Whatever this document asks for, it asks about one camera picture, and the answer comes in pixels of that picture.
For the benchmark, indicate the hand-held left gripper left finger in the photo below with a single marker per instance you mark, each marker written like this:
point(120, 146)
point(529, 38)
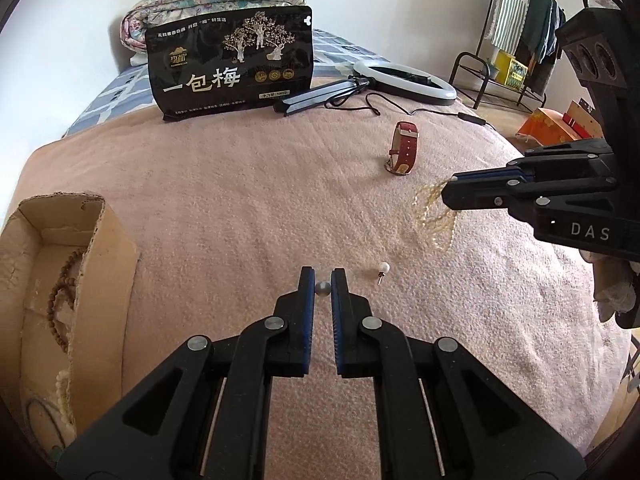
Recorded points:
point(307, 305)

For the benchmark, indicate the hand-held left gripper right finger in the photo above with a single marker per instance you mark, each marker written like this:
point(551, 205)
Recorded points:
point(340, 310)

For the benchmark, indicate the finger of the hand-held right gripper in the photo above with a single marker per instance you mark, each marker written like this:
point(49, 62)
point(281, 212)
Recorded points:
point(480, 196)
point(550, 165)

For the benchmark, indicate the grey pearl bead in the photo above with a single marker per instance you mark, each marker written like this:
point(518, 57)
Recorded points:
point(322, 288)

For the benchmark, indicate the dark metal bangle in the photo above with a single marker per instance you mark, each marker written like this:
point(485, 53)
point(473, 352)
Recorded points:
point(59, 430)

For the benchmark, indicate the person's right hand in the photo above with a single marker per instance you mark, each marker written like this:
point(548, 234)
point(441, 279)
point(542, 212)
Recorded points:
point(617, 295)

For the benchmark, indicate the cardboard box with red label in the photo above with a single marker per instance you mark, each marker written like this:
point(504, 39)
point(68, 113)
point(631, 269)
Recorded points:
point(580, 120)

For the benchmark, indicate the white pearl stud earring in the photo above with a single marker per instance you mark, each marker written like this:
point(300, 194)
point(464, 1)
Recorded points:
point(383, 267)

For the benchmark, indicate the yellow box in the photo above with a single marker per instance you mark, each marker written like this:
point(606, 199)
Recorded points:
point(512, 70)

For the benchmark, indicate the row of dark hanging clothes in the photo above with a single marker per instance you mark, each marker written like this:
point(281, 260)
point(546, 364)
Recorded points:
point(537, 25)

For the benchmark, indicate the black metal clothes rack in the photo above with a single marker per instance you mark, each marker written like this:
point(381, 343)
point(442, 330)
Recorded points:
point(462, 67)

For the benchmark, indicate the striped hanging cloth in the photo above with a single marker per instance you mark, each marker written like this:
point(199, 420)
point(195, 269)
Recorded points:
point(510, 15)

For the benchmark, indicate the folded black tripod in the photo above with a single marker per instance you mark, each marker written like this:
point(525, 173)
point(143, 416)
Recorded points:
point(310, 97)

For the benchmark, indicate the black snack bag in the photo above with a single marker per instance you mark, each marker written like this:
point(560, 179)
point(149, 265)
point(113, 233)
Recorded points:
point(225, 80)

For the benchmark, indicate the blue plaid bed sheet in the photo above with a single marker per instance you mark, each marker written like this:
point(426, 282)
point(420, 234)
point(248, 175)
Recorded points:
point(115, 95)

